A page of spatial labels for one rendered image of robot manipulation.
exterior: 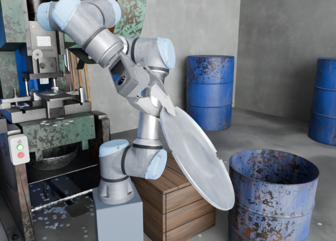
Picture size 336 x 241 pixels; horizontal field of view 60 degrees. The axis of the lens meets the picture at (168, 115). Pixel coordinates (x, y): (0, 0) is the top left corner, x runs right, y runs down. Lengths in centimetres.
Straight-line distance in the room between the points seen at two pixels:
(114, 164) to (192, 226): 75
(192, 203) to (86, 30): 119
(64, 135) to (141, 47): 81
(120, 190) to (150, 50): 55
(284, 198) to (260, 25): 350
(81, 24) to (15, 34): 104
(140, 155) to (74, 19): 57
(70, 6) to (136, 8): 100
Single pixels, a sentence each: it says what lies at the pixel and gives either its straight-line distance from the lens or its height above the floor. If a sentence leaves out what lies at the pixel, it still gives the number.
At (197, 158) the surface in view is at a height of 81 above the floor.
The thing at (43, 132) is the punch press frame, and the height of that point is 59.
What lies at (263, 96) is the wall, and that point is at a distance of 460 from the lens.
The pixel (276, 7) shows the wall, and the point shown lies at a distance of 449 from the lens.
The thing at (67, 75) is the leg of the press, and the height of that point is 83.
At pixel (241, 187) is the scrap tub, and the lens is 143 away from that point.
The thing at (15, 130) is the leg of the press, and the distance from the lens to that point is 162.
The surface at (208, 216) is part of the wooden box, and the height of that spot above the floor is 9.
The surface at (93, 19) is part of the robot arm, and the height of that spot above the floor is 112.
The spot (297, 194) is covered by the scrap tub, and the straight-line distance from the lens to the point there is 141.
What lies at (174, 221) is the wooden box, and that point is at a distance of 162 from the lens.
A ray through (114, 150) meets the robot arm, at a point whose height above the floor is 67.
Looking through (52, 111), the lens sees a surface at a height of 69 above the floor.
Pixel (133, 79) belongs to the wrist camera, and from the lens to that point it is 60.
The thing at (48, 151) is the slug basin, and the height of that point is 34.
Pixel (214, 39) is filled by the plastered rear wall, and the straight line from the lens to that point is 441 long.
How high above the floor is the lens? 107
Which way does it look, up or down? 14 degrees down
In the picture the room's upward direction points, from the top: straight up
